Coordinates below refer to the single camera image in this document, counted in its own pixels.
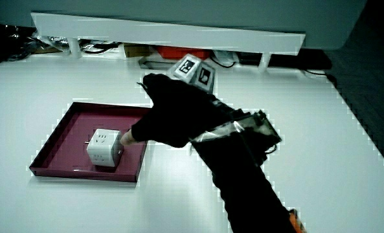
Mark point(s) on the person's right hand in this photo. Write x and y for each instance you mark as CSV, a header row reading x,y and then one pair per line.
x,y
178,113

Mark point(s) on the white cube socket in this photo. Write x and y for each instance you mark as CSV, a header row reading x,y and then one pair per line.
x,y
101,147

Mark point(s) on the person's right forearm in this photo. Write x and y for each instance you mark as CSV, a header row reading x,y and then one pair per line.
x,y
243,181

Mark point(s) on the orange box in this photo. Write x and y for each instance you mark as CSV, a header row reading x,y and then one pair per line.
x,y
178,52

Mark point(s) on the brown cardboard box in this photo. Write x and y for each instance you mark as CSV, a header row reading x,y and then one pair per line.
x,y
136,50

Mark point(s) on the white desk shelf riser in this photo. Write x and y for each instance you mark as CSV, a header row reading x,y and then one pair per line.
x,y
165,34

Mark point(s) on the maroon tray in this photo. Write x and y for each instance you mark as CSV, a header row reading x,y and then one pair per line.
x,y
70,136

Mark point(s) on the orange black object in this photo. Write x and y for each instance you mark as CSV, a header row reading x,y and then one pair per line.
x,y
297,223

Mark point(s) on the grey flat frame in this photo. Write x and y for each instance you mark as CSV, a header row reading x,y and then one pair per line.
x,y
153,64

